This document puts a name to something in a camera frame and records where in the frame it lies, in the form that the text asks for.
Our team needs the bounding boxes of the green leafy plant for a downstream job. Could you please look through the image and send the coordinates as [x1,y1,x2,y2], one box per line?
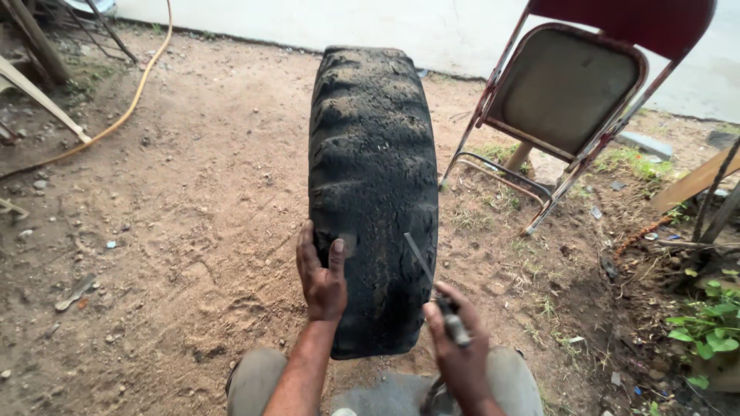
[665,267,740,391]

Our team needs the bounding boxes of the grey concrete block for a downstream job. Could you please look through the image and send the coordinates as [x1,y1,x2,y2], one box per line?
[615,131,674,162]

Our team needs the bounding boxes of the yellow hose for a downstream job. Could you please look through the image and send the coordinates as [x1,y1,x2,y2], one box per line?
[0,0,174,181]

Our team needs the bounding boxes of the person's grey trousers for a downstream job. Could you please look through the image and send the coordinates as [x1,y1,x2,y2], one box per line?
[226,346,545,416]

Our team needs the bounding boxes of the person's right hand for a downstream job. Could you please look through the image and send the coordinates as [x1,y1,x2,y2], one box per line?
[422,281,492,399]

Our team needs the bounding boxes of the brown wooden board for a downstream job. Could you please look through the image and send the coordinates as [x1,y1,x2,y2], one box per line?
[650,147,740,213]

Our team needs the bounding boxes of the pile of wood and scrap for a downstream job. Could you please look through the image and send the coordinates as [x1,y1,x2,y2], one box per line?
[0,0,140,145]

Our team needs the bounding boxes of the metal knife with dark handle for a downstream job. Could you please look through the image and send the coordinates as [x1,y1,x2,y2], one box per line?
[403,232,472,349]

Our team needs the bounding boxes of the red metal folding chair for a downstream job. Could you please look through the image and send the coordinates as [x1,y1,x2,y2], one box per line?
[438,0,718,237]

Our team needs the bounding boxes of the worn black rubber tire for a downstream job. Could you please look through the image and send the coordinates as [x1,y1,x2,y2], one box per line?
[308,45,439,361]

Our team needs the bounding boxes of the flat metal scrap piece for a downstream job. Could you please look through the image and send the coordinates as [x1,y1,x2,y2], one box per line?
[54,273,97,313]

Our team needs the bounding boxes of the person's left hand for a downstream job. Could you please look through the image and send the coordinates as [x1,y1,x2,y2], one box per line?
[296,220,349,323]

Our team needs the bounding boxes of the rusty metal rods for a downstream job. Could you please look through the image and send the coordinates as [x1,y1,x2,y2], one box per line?
[691,136,740,245]

